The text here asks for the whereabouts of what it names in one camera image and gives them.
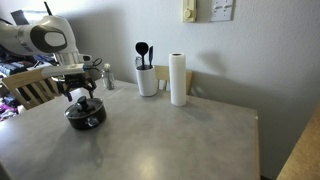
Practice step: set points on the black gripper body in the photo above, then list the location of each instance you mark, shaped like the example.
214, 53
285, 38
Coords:
73, 81

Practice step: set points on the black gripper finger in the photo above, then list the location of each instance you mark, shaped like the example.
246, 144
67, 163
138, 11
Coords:
91, 87
67, 94

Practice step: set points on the glass pot lid black knob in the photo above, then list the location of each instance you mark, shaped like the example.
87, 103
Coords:
83, 107

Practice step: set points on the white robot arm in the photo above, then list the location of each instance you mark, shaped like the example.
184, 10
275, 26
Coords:
51, 35

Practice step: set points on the black cooking pot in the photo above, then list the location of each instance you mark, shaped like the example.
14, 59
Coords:
90, 121

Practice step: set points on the glass shaker silver top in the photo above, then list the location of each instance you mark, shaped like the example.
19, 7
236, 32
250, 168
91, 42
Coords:
107, 77

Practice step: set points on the wooden chair left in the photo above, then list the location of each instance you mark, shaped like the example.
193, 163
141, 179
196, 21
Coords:
31, 88

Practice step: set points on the whisk in holder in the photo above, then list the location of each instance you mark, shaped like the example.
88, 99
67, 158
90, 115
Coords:
138, 62

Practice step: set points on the white utensil holder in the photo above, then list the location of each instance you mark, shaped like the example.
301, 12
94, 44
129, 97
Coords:
147, 83

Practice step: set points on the black ladle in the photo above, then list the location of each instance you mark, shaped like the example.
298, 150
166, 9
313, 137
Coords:
142, 49

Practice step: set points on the black spatula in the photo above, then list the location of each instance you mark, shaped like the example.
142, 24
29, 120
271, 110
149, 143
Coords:
150, 56

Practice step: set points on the wooden chair behind table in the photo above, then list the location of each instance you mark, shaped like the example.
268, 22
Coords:
163, 79

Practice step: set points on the white paper towel roll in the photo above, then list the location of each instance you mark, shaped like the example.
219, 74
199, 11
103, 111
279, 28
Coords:
177, 75

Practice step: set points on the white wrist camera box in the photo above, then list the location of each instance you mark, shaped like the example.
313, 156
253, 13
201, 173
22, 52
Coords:
51, 71

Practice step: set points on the beige wall thermostat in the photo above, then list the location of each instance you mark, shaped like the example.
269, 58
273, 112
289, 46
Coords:
189, 11

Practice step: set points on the white wall switch plate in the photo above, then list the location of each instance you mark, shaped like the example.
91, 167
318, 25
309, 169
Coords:
221, 10

